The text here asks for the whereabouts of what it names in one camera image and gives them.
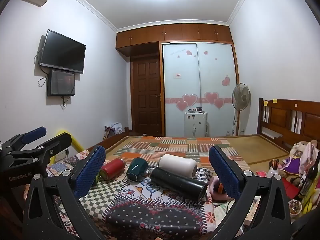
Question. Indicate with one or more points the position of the brown wooden door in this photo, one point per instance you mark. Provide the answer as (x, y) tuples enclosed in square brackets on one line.
[(146, 95)]

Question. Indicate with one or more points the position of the pile of clothes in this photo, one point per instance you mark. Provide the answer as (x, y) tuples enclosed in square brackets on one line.
[(113, 130)]

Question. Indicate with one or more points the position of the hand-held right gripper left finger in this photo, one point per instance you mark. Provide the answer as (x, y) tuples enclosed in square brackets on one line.
[(90, 171)]

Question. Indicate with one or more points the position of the pink bowl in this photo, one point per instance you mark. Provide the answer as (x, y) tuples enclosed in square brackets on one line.
[(260, 174)]

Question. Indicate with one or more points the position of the floral printed blanket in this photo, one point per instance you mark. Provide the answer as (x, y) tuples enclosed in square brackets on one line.
[(150, 212)]

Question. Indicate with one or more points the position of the red metal cup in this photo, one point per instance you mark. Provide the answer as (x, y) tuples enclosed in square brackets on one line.
[(112, 168)]

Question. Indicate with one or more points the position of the white box appliance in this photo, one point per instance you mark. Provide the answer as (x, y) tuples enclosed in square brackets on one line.
[(195, 125)]

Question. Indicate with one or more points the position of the wooden bed headboard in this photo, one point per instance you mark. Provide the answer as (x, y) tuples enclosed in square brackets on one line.
[(282, 116)]

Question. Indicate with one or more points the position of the dark green ceramic cup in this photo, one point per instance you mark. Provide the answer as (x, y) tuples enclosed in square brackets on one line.
[(137, 167)]

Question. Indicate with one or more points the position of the wooden overhead cabinets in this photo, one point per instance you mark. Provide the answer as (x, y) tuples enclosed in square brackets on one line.
[(175, 33)]

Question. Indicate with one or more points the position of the sliding wardrobe with heart stickers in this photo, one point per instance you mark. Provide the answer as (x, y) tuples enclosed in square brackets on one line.
[(200, 80)]

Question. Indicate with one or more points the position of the black thermos bottle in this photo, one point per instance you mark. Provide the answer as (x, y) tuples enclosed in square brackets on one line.
[(177, 183)]

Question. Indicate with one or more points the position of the dark glass bottle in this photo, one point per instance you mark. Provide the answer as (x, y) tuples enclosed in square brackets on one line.
[(310, 180)]

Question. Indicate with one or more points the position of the striped patchwork blanket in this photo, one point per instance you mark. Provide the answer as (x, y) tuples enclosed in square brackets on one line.
[(180, 146)]

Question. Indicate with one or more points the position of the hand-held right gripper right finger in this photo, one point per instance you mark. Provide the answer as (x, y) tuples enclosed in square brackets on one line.
[(223, 172)]

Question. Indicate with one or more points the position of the white insulated cup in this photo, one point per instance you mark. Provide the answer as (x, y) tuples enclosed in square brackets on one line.
[(177, 164)]

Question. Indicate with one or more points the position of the woven bamboo bed mat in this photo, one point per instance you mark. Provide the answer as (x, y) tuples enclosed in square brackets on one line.
[(257, 147)]

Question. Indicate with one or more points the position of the yellow padded bar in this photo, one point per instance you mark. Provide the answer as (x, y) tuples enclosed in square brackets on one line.
[(75, 142)]

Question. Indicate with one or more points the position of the wooden bed footboard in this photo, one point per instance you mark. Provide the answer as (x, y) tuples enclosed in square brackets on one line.
[(110, 140)]

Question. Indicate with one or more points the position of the snack cup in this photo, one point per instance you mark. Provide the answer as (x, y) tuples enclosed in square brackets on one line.
[(295, 207)]

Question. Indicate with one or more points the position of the standing electric fan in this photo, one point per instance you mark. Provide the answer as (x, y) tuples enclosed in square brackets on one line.
[(241, 96)]

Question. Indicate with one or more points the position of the small wall-mounted monitor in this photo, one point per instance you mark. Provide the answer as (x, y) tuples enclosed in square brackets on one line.
[(61, 83)]

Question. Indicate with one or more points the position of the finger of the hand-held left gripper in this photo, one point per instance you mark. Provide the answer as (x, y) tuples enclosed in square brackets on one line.
[(56, 143), (33, 133)]

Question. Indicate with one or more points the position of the pink and orange toy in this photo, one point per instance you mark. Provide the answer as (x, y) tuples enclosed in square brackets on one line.
[(217, 187)]

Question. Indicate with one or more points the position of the wall-mounted black television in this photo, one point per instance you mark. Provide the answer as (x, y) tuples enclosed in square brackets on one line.
[(62, 51)]

